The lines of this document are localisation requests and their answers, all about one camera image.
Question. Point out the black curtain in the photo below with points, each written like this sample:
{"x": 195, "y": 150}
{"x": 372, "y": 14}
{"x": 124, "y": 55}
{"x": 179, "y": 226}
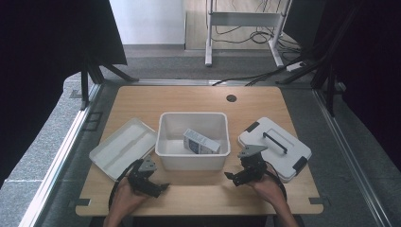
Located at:
{"x": 362, "y": 63}
{"x": 47, "y": 63}

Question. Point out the white plastic bin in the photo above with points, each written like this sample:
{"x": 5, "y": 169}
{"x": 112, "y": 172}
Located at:
{"x": 192, "y": 157}

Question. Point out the white power strip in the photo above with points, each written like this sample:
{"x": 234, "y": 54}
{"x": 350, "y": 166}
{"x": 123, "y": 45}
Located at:
{"x": 295, "y": 66}

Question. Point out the white metal stand frame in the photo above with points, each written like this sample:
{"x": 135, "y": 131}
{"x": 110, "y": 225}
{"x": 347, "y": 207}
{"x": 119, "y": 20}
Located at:
{"x": 246, "y": 19}

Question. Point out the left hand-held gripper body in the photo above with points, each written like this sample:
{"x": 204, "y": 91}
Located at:
{"x": 142, "y": 178}

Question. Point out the person's right hand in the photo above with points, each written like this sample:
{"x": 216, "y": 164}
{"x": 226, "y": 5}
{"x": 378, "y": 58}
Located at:
{"x": 268, "y": 189}

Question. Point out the white and blue carton box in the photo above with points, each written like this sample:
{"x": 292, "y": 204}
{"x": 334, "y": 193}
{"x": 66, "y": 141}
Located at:
{"x": 201, "y": 143}

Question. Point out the metal floor rail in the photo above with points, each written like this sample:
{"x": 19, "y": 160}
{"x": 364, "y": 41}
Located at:
{"x": 350, "y": 157}
{"x": 60, "y": 157}

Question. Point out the person's left hand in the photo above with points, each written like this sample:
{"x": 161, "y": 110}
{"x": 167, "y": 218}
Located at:
{"x": 126, "y": 197}

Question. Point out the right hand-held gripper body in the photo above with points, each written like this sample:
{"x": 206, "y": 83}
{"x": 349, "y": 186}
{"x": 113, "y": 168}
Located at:
{"x": 252, "y": 164}

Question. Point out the white bin lid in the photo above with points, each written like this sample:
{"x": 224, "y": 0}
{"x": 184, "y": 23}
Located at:
{"x": 124, "y": 148}

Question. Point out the black tripod stand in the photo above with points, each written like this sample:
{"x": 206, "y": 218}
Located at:
{"x": 327, "y": 78}
{"x": 94, "y": 72}

